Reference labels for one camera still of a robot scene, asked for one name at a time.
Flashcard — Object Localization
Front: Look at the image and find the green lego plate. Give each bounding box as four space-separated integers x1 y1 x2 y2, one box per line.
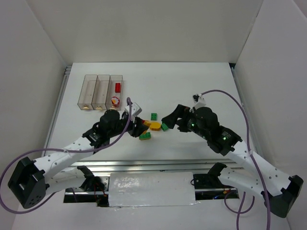
139 132 151 138

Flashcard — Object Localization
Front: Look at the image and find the yellow rounded lego brick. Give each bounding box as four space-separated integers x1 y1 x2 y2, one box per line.
149 122 161 131

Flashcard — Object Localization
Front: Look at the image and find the green lego with number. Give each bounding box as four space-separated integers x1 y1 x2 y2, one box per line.
161 123 169 131

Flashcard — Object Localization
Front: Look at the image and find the red white flower lego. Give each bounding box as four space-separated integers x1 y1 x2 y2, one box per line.
111 96 120 107

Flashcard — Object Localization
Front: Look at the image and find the red rectangular lego brick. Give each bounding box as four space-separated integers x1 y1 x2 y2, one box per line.
115 82 121 93

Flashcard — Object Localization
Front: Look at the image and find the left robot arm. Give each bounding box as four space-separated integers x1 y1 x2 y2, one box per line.
8 106 148 209

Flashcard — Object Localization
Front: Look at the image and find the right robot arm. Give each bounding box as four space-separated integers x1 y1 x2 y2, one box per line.
162 104 304 218

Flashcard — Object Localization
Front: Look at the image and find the small green square lego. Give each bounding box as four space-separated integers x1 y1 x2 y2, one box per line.
151 113 158 121

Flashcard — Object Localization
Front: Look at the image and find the middle clear container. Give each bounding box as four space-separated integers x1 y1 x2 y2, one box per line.
92 75 110 111

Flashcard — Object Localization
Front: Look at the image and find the white taped cover panel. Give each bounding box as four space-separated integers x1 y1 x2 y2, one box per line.
108 172 196 207

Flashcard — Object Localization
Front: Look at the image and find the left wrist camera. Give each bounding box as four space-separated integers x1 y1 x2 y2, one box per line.
125 103 142 118

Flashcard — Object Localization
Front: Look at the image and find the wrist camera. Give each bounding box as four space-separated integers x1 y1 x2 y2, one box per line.
125 103 142 118
190 94 206 113

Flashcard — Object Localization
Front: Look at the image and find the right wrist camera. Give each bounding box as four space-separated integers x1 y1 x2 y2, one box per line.
190 94 206 113

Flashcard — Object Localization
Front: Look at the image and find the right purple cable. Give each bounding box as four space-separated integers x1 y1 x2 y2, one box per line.
202 90 269 230

